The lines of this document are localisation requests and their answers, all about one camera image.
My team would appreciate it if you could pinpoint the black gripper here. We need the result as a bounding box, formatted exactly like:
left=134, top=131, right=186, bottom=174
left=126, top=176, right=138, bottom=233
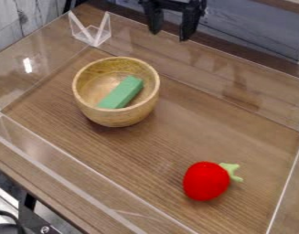
left=138, top=0, right=207, bottom=41

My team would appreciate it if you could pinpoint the clear acrylic corner bracket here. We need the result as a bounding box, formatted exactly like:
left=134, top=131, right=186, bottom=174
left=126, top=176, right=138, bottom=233
left=67, top=11, right=111, bottom=48

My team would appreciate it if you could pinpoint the green rectangular block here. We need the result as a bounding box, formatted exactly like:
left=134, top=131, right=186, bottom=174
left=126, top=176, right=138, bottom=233
left=98, top=76, right=143, bottom=109

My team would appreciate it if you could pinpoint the red plush strawberry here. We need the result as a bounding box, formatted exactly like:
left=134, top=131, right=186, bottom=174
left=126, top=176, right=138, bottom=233
left=182, top=161, right=243, bottom=201

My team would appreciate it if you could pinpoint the clear acrylic tray wall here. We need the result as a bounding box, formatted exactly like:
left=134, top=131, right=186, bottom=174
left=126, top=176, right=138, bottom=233
left=0, top=112, right=198, bottom=234

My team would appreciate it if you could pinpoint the black cable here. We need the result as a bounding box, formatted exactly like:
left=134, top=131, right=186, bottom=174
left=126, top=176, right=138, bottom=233
left=0, top=209, right=23, bottom=234

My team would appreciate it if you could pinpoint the brown wooden bowl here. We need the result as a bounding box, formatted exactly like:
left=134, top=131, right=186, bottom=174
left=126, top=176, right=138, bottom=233
left=72, top=57, right=162, bottom=127

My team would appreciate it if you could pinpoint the black table leg bracket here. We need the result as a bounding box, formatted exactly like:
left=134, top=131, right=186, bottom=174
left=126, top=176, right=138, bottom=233
left=19, top=193, right=63, bottom=234

